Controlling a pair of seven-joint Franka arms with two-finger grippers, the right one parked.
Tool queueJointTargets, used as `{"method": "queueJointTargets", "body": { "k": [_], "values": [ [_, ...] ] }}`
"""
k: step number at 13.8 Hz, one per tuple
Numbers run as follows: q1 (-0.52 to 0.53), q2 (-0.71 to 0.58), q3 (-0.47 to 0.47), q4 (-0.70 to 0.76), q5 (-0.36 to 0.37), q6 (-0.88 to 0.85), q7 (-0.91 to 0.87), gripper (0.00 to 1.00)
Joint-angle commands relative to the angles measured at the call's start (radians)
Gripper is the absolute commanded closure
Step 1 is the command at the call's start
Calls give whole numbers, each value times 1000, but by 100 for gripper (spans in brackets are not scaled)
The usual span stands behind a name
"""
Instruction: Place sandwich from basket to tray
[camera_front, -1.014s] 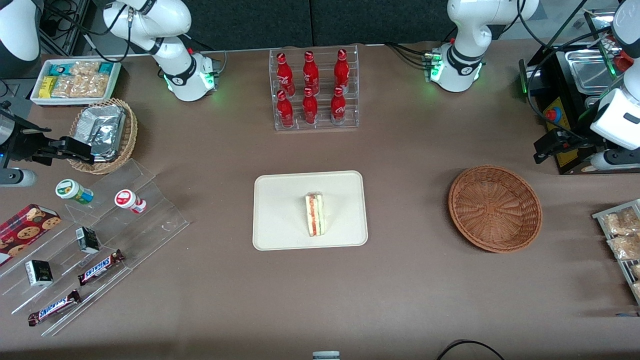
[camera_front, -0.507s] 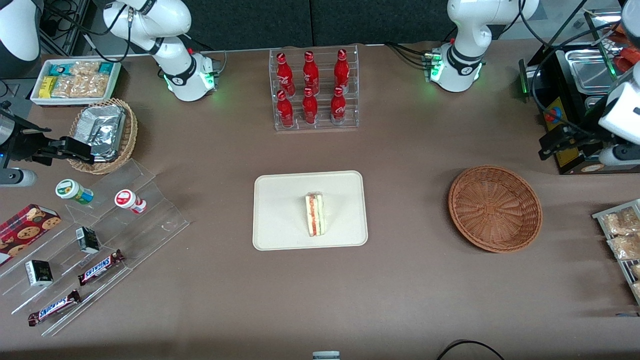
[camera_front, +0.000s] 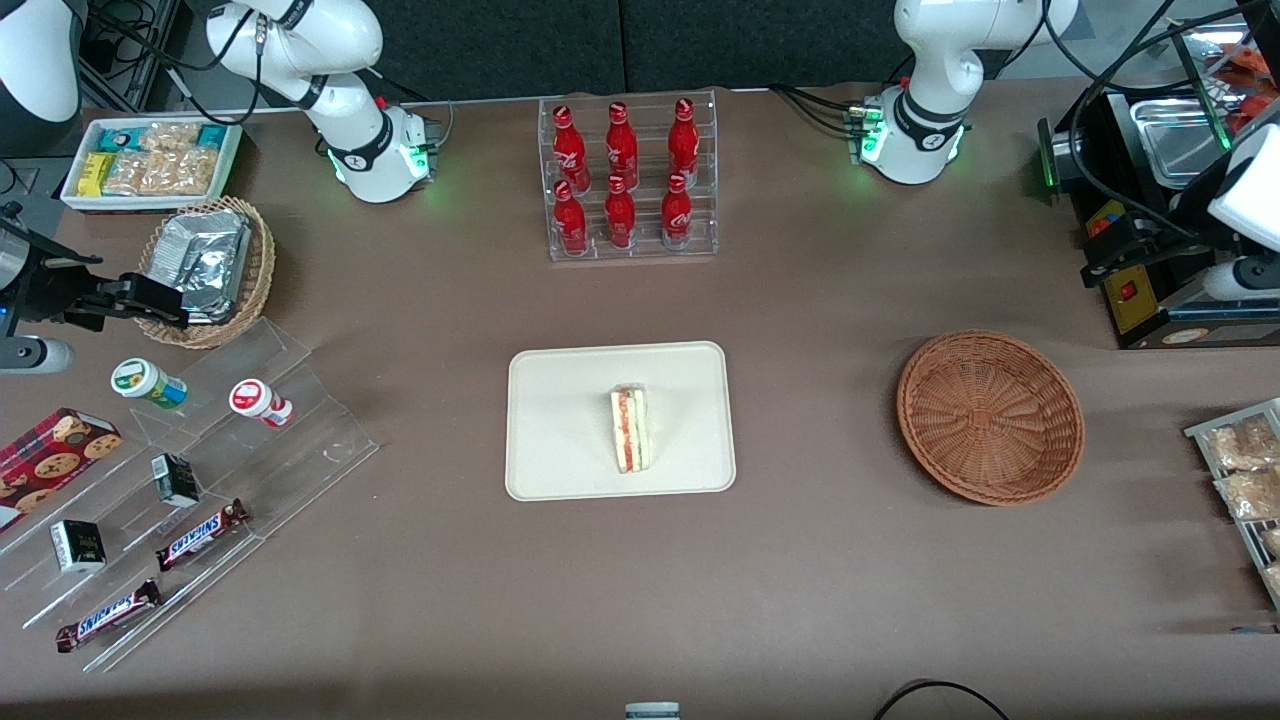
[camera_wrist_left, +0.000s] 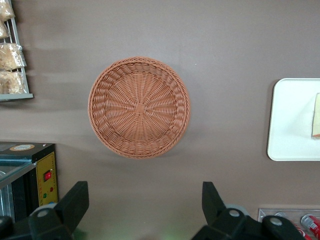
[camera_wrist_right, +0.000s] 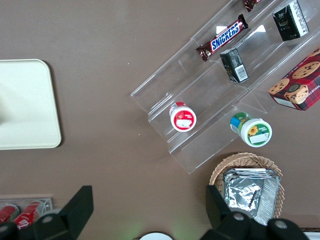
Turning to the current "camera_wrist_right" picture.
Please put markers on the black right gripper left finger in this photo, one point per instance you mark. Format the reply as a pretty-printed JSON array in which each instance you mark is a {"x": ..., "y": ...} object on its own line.
[{"x": 72, "y": 212}]

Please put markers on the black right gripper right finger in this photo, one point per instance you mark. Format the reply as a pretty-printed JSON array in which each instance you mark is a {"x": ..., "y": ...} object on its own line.
[{"x": 225, "y": 222}]

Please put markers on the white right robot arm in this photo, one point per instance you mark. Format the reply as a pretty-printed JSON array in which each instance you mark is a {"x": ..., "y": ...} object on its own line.
[{"x": 156, "y": 237}]

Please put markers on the light wicker basket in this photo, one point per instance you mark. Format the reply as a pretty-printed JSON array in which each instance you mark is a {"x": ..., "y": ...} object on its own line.
[{"x": 250, "y": 160}]

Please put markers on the white snack tray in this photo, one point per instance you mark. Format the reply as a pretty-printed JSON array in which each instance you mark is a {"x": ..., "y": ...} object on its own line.
[{"x": 315, "y": 236}]

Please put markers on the cream plastic tray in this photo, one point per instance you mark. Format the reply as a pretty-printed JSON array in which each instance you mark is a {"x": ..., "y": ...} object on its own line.
[{"x": 30, "y": 105}]

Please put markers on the clear acrylic bottle rack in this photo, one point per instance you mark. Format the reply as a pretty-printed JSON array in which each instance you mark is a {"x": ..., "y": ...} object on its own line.
[{"x": 48, "y": 202}]

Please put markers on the aluminium foil container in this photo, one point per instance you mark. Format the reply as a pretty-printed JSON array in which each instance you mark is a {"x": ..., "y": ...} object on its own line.
[{"x": 245, "y": 192}]

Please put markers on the red cola bottle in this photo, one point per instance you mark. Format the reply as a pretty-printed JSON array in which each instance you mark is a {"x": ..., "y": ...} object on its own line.
[
  {"x": 28, "y": 215},
  {"x": 7, "y": 213}
]

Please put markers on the green lid yogurt cup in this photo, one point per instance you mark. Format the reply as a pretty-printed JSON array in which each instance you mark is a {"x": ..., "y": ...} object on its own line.
[{"x": 253, "y": 131}]

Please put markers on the red lid yogurt cup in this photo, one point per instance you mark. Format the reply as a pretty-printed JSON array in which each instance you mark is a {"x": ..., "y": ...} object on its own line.
[{"x": 183, "y": 120}]

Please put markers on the clear acrylic stepped display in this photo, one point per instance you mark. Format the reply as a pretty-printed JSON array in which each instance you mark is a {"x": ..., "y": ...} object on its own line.
[{"x": 200, "y": 82}]

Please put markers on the red tartan cookie box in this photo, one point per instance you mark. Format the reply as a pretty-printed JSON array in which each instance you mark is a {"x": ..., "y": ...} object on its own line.
[{"x": 297, "y": 87}]

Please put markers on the black small carton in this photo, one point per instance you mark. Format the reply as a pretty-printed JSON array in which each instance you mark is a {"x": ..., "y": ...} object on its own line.
[
  {"x": 233, "y": 65},
  {"x": 290, "y": 21}
]

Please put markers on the brown snickers bar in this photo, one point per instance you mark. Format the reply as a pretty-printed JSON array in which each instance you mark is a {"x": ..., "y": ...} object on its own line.
[
  {"x": 251, "y": 4},
  {"x": 222, "y": 38}
]

